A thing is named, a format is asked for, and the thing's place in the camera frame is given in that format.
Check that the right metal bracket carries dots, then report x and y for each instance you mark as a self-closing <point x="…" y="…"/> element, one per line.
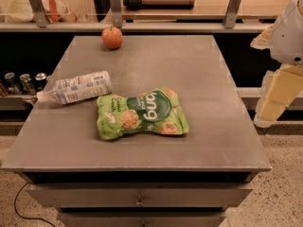
<point x="231" y="13"/>

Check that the silver can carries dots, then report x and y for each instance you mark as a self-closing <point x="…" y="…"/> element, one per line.
<point x="41" y="82"/>
<point x="28" y="84"/>
<point x="14" y="85"/>

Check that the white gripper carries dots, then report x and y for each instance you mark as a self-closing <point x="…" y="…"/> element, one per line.
<point x="288" y="38"/>

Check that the clear plastic water bottle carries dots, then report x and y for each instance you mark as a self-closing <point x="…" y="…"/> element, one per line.
<point x="66" y="91"/>

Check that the silver can middle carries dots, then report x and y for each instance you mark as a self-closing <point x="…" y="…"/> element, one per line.
<point x="28" y="84"/>

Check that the left metal bracket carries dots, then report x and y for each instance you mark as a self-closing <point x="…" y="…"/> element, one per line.
<point x="39" y="13"/>

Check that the white orange plastic bag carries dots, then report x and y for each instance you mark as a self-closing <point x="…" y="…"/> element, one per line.
<point x="20" y="11"/>

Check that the metal bracket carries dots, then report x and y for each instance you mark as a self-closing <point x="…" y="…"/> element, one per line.
<point x="231" y="13"/>
<point x="39" y="13"/>
<point x="116" y="13"/>

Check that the upper drawer metal knob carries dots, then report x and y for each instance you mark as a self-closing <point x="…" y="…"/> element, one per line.
<point x="139" y="202"/>

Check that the green rice chip bag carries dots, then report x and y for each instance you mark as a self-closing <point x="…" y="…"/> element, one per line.
<point x="158" y="111"/>

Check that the middle metal bracket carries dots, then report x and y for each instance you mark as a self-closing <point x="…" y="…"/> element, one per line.
<point x="116" y="13"/>

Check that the silver can right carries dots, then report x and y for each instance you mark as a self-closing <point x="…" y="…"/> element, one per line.
<point x="41" y="82"/>

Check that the silver can left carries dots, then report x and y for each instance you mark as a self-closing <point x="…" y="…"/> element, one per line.
<point x="14" y="85"/>

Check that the grey drawer cabinet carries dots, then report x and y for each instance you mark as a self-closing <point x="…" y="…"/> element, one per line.
<point x="184" y="181"/>

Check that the red apple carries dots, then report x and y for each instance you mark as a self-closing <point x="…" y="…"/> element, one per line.
<point x="112" y="37"/>

